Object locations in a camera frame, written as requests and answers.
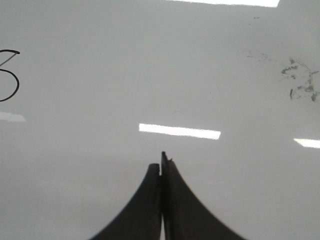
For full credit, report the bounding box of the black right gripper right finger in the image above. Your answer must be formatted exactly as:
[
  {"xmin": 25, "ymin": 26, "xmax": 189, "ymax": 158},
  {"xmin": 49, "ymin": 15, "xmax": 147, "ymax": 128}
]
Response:
[{"xmin": 161, "ymin": 151, "xmax": 244, "ymax": 240}]

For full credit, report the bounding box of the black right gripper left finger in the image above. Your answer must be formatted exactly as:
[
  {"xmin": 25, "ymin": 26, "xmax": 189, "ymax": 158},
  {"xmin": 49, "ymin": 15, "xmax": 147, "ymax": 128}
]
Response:
[{"xmin": 92, "ymin": 163, "xmax": 162, "ymax": 240}]

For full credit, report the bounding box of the white whiteboard with aluminium frame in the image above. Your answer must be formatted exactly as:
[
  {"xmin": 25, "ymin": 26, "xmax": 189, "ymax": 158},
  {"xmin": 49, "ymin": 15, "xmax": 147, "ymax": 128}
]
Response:
[{"xmin": 0, "ymin": 0, "xmax": 320, "ymax": 240}]

